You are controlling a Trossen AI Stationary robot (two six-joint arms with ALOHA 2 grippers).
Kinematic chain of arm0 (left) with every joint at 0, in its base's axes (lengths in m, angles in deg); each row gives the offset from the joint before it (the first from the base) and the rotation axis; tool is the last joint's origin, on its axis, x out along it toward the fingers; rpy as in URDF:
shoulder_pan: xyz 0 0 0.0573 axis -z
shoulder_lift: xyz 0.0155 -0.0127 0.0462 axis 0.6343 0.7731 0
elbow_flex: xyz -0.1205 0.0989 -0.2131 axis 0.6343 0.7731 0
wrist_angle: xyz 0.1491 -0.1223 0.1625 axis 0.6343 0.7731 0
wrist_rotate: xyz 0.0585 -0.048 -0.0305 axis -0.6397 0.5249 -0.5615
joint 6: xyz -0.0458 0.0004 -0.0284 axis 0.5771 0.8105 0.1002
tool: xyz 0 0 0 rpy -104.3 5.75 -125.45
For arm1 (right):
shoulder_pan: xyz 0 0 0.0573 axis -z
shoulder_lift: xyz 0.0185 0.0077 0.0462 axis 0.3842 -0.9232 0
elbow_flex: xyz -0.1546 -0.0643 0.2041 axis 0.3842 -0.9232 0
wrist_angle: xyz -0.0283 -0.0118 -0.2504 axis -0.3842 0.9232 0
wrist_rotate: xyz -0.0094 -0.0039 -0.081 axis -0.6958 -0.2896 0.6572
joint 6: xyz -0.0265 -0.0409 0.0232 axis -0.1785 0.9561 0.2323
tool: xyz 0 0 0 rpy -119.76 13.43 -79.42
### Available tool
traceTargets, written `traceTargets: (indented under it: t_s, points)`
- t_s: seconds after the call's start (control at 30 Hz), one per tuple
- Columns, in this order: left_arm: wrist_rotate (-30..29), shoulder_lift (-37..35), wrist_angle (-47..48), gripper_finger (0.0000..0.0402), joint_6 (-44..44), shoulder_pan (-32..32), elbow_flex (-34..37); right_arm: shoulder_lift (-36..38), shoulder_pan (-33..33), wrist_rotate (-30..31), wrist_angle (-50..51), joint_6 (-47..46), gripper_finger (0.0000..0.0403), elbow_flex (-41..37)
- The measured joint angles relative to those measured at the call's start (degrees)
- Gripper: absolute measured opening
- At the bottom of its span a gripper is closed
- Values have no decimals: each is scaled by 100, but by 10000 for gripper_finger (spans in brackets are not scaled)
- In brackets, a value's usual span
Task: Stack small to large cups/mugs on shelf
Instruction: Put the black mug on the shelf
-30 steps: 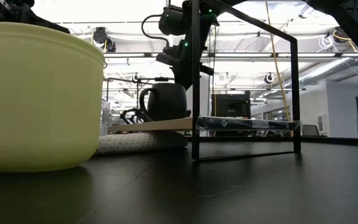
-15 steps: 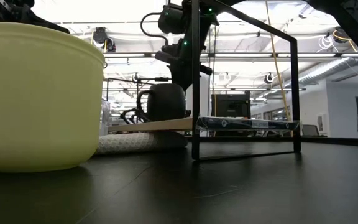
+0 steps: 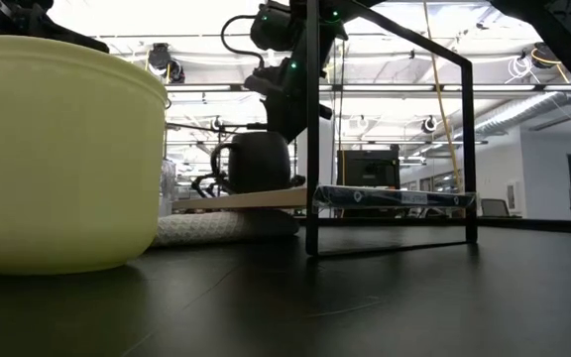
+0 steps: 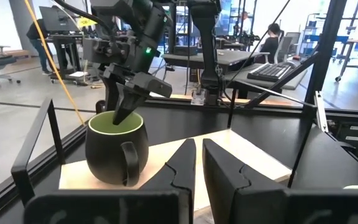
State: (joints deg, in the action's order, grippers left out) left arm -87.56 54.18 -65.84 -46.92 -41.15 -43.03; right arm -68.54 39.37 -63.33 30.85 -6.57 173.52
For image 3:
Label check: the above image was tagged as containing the yellow mug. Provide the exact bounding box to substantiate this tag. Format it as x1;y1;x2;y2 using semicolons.
0;35;171;276

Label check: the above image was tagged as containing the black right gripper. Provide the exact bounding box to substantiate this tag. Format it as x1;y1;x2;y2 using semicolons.
244;47;334;145

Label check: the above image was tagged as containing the black perforated computer case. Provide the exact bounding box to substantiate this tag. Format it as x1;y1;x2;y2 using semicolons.
336;144;401;188

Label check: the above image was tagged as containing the black table frame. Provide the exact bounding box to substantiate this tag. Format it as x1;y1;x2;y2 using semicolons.
292;216;571;235

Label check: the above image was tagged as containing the dark office chair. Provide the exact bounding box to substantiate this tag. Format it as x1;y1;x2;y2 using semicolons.
481;197;513;218

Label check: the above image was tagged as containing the white coiled cable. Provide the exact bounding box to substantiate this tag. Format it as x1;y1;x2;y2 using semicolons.
507;55;533;80

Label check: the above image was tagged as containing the yellow cable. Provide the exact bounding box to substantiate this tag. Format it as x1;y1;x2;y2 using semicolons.
421;0;465;194

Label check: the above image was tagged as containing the white wall box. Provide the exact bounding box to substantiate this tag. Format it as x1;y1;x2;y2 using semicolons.
506;180;525;215

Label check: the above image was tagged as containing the silver ceiling duct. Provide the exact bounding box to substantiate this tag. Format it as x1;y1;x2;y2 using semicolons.
473;91;571;140

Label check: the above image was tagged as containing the white waffle cloth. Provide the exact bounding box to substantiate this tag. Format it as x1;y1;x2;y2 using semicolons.
150;207;300;248

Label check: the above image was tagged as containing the black mug with green inside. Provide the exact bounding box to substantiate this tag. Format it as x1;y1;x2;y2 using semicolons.
209;131;306;195

